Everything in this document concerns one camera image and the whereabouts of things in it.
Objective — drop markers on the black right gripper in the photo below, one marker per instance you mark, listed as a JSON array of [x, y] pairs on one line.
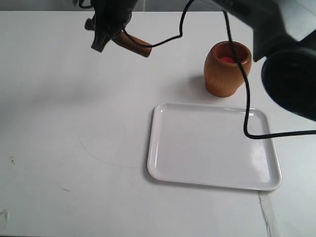
[[110, 17]]

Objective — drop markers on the brown wooden stick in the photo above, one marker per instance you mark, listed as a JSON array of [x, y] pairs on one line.
[[131, 43]]

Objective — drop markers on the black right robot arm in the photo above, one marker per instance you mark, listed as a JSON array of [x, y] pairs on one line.
[[284, 32]]

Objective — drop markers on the brown wooden vase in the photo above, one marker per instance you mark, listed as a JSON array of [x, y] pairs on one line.
[[221, 79]]

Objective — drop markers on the red object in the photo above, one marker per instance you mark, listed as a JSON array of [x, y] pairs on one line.
[[228, 60]]

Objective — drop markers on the white rectangular plastic tray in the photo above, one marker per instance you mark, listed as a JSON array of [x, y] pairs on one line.
[[200, 144]]

